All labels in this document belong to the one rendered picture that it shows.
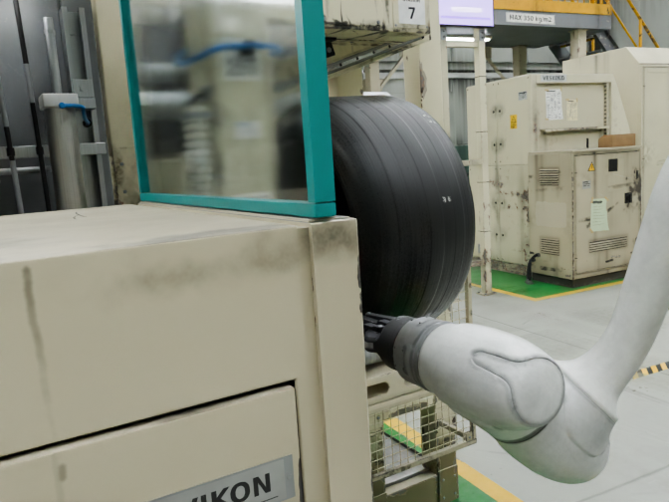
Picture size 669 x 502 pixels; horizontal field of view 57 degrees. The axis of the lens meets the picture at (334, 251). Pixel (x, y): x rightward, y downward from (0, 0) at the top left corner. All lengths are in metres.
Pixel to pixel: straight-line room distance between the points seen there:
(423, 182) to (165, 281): 0.84
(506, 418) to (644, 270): 0.25
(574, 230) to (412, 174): 4.85
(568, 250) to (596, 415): 5.24
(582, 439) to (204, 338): 0.51
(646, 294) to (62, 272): 0.63
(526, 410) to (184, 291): 0.38
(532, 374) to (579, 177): 5.35
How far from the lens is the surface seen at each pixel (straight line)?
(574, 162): 5.95
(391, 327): 0.83
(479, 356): 0.69
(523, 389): 0.67
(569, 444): 0.81
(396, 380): 1.34
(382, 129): 1.24
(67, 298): 0.42
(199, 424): 0.46
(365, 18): 1.71
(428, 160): 1.25
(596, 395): 0.81
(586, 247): 6.12
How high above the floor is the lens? 1.31
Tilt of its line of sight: 8 degrees down
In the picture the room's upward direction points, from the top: 4 degrees counter-clockwise
